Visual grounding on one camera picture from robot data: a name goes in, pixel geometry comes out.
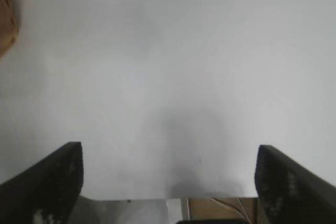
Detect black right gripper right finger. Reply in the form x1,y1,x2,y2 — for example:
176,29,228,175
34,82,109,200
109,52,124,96
253,144,336,224

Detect flat black object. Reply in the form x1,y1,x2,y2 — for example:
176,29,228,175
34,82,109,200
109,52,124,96
178,218,249,224

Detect woven wicker basket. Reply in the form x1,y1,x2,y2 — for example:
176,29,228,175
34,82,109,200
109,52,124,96
0,0,20,59

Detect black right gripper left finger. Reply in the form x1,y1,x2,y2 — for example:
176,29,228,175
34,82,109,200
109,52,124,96
0,141,85,224

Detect thin white cable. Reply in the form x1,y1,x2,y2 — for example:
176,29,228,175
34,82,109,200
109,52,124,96
208,197,254,224

